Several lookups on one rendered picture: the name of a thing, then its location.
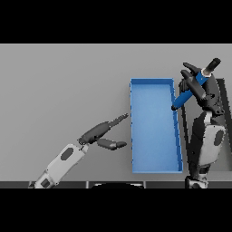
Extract blue pipe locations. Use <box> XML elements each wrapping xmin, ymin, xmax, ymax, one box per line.
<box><xmin>170</xmin><ymin>57</ymin><xmax>222</xmax><ymax>111</ymax></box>

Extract blue bin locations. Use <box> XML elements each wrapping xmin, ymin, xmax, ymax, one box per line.
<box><xmin>130</xmin><ymin>77</ymin><xmax>184</xmax><ymax>174</ymax></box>

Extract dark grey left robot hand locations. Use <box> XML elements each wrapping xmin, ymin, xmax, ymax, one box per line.
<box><xmin>77</xmin><ymin>112</ymin><xmax>130</xmax><ymax>151</ymax></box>

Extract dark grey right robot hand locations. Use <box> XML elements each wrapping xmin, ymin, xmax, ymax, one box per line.
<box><xmin>179</xmin><ymin>62</ymin><xmax>226</xmax><ymax>116</ymax></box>

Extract dark grey bin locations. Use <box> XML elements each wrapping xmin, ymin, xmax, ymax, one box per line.
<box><xmin>180</xmin><ymin>77</ymin><xmax>232</xmax><ymax>172</ymax></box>

